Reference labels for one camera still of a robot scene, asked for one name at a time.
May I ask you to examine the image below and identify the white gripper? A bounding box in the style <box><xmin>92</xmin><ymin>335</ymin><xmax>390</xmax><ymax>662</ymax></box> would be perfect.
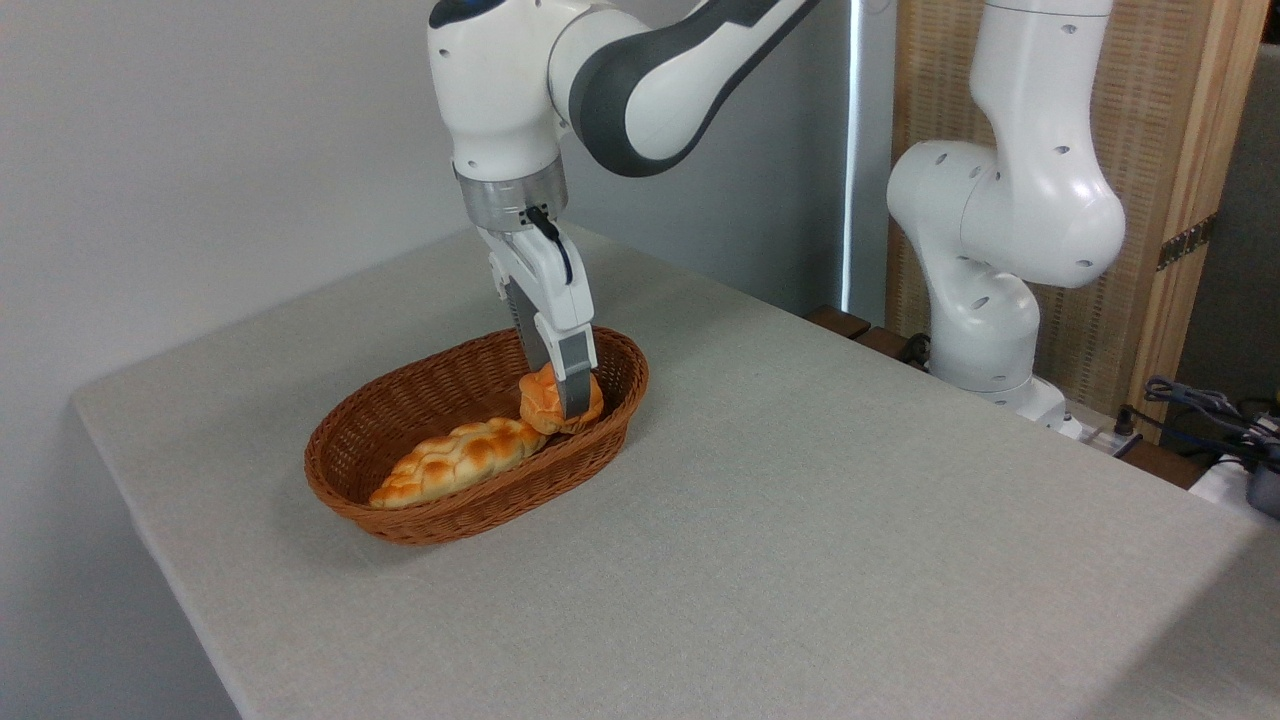
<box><xmin>475</xmin><ymin>222</ymin><xmax>599</xmax><ymax>422</ymax></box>

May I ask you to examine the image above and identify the round orange bread bun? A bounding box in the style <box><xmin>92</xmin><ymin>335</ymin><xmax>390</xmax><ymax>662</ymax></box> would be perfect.
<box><xmin>517</xmin><ymin>362</ymin><xmax>606</xmax><ymax>436</ymax></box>

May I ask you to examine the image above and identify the long braided bread loaf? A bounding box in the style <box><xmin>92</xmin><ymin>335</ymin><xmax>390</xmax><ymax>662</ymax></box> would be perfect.
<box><xmin>368</xmin><ymin>416</ymin><xmax>552</xmax><ymax>511</ymax></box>

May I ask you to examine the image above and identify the brown woven wicker basket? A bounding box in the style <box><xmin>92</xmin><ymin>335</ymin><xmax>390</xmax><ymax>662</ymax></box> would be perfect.
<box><xmin>304</xmin><ymin>326</ymin><xmax>650</xmax><ymax>547</ymax></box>

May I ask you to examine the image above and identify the dark wooden slat bench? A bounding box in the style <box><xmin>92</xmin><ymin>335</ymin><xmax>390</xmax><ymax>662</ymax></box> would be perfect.
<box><xmin>807</xmin><ymin>304</ymin><xmax>933</xmax><ymax>369</ymax></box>

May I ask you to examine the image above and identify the white vertical window strip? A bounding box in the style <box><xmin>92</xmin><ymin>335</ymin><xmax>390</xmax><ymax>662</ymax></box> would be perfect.
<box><xmin>842</xmin><ymin>0</ymin><xmax>864</xmax><ymax>314</ymax></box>

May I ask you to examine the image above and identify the metal screen hinge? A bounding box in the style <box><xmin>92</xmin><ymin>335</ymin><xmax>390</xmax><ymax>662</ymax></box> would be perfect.
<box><xmin>1156</xmin><ymin>214</ymin><xmax>1218</xmax><ymax>272</ymax></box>

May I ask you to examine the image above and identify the wooden rattan screen panel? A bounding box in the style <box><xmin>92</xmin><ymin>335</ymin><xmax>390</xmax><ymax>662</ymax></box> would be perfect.
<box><xmin>885</xmin><ymin>0</ymin><xmax>1272</xmax><ymax>443</ymax></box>

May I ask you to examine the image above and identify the dark grey partition panel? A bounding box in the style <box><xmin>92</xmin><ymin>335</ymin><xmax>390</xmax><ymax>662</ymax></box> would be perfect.
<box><xmin>1174</xmin><ymin>44</ymin><xmax>1280</xmax><ymax>403</ymax></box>

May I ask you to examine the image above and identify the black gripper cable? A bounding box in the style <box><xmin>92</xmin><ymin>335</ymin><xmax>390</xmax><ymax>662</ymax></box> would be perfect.
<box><xmin>523</xmin><ymin>206</ymin><xmax>575</xmax><ymax>288</ymax></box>

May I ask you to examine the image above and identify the bundle of black cables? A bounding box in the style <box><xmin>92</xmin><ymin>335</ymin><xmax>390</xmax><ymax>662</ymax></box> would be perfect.
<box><xmin>1112</xmin><ymin>375</ymin><xmax>1280</xmax><ymax>463</ymax></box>

